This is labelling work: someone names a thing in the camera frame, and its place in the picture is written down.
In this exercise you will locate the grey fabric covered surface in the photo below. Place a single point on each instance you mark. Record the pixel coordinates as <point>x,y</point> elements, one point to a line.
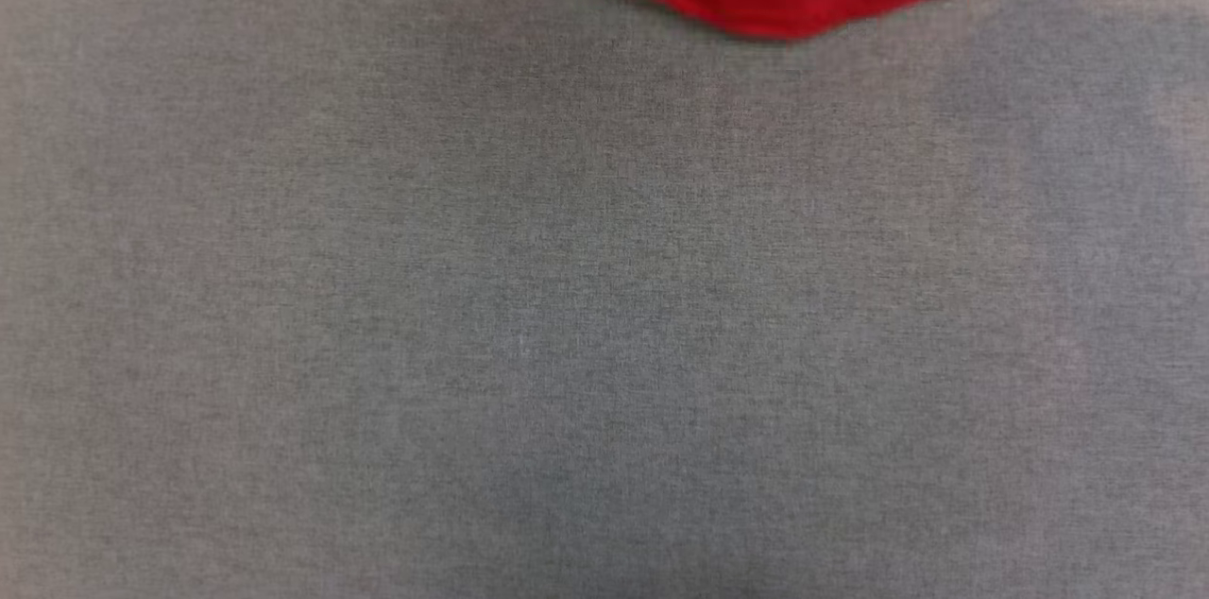
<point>604,316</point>

